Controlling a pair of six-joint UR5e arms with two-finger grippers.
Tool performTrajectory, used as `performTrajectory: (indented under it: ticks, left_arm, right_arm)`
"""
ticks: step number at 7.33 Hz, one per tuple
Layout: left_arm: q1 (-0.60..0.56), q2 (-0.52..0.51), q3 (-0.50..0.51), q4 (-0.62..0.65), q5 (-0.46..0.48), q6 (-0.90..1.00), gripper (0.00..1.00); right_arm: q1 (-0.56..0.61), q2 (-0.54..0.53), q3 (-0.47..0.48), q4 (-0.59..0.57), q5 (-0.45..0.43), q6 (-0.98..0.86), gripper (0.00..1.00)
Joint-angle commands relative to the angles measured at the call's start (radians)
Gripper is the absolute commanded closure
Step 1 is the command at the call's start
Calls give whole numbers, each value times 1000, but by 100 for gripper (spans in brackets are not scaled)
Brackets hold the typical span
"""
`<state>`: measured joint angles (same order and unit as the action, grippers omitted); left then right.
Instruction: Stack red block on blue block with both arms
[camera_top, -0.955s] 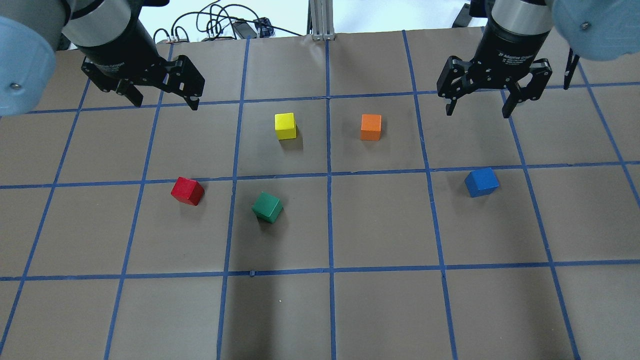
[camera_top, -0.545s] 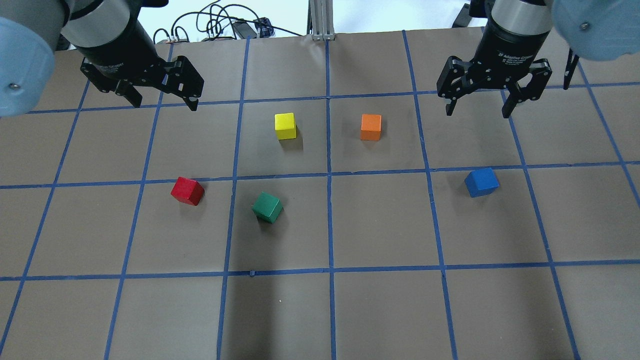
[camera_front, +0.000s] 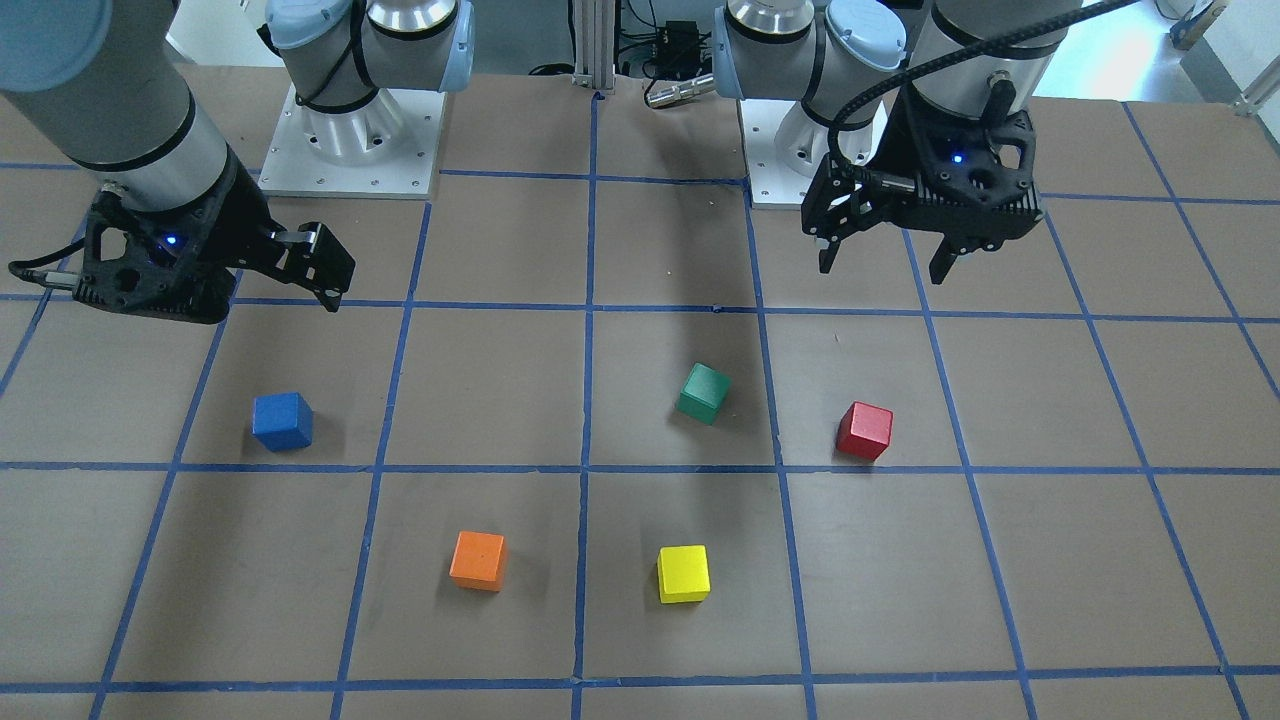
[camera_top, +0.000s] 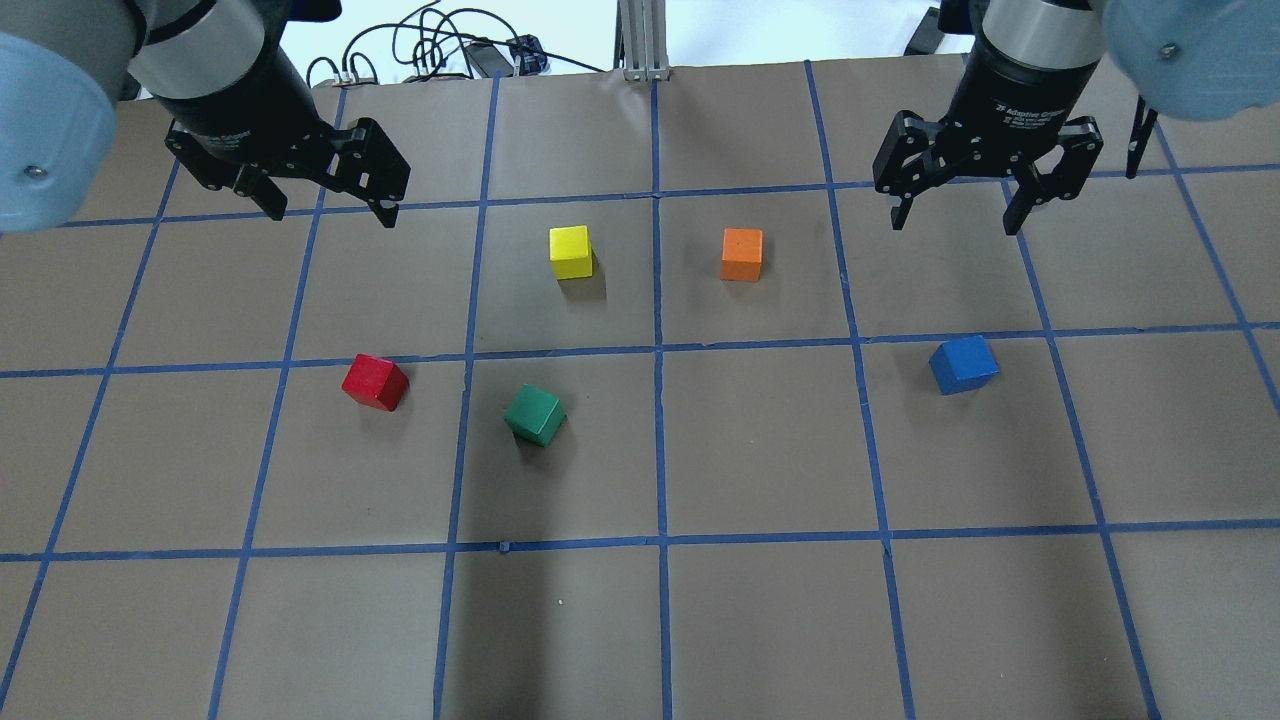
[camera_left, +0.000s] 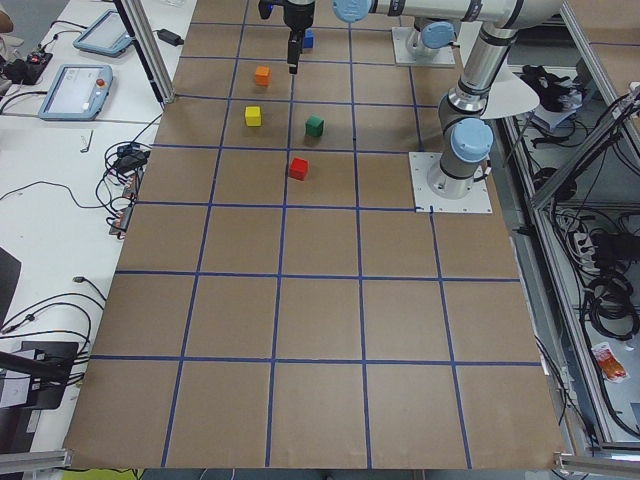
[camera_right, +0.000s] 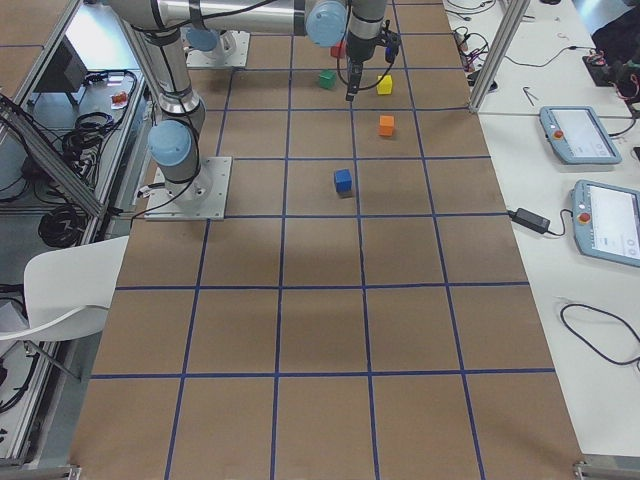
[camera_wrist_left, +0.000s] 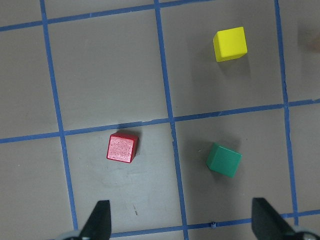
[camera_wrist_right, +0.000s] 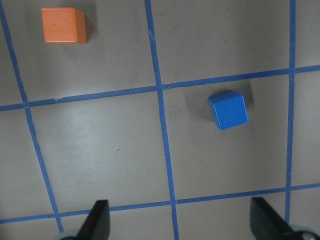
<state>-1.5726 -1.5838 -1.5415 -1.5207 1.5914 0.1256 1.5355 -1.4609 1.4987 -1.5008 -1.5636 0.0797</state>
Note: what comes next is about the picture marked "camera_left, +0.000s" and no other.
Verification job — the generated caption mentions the aluminium frame post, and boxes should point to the aluminium frame post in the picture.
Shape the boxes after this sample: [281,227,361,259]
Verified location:
[114,0,175,105]

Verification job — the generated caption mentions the yellow wooden block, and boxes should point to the yellow wooden block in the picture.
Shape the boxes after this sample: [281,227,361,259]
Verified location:
[244,105,262,127]

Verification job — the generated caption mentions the near teach pendant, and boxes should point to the near teach pendant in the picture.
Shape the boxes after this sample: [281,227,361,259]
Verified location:
[38,64,113,121]

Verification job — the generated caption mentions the allen key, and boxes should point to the allen key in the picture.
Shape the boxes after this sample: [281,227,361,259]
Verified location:
[80,129,94,154]

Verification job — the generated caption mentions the green wooden block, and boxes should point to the green wooden block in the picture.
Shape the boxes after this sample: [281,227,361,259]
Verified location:
[305,115,325,138]

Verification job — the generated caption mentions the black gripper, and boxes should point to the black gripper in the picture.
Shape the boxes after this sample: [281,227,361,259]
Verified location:
[283,0,315,75]

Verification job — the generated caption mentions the orange wooden block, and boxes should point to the orange wooden block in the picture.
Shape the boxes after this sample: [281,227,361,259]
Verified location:
[254,65,271,87]

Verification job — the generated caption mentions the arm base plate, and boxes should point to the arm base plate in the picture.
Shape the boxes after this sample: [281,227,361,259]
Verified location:
[391,27,456,68]
[408,152,492,215]

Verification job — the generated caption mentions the blue wooden block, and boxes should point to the blue wooden block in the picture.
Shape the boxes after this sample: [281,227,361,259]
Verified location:
[302,29,314,50]

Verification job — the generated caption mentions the far teach pendant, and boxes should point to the far teach pendant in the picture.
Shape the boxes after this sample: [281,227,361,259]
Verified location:
[73,9,132,58]

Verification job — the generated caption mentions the black monitor stand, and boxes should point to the black monitor stand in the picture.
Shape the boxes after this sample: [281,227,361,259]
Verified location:
[1,341,79,410]

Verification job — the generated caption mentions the teach pendant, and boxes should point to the teach pendant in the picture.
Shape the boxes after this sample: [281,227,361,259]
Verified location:
[73,9,132,58]
[38,64,113,121]

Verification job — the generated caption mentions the red snack packet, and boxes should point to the red snack packet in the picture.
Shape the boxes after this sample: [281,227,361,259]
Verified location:
[591,342,628,383]

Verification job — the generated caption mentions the black power adapter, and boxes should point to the black power adapter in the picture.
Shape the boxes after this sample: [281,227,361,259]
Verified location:
[156,29,184,46]

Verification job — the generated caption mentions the red wooden block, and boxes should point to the red wooden block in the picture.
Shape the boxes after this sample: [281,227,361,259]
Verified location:
[288,157,309,181]

